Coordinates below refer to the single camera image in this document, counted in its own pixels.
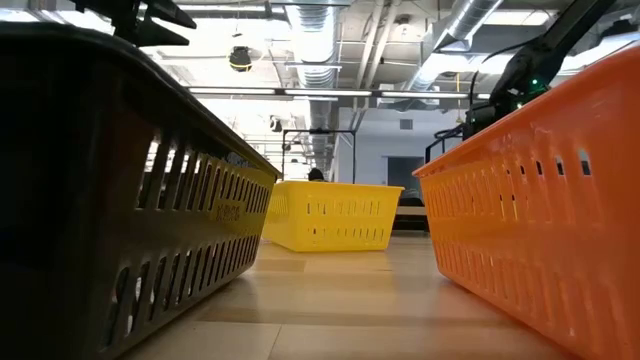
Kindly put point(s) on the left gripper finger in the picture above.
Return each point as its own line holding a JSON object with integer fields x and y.
{"x": 160, "y": 37}
{"x": 172, "y": 14}

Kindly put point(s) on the long ceiling light rail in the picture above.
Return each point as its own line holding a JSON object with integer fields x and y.
{"x": 325, "y": 92}

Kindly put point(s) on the person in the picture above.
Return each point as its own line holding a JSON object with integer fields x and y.
{"x": 316, "y": 175}

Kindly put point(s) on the orange slotted plastic basket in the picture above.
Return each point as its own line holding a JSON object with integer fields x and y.
{"x": 540, "y": 225}

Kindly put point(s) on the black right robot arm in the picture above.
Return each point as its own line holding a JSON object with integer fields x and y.
{"x": 565, "y": 35}

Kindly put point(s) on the dark grey doorway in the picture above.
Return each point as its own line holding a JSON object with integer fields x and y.
{"x": 402, "y": 172}

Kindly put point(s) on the black metal shelf end frame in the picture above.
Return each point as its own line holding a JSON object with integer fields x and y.
{"x": 429, "y": 150}

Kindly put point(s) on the black aluminium rig frame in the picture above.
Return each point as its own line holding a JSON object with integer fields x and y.
{"x": 410, "y": 223}

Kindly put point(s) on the yellow slotted plastic basket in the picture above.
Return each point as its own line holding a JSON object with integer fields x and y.
{"x": 330, "y": 215}

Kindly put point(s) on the silver spiral ventilation duct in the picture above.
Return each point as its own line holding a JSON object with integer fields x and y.
{"x": 465, "y": 20}
{"x": 315, "y": 40}

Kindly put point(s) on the black slotted plastic basket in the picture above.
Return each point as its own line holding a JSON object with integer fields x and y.
{"x": 75, "y": 225}

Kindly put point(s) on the grey wall vent grille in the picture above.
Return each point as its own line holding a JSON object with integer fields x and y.
{"x": 406, "y": 124}

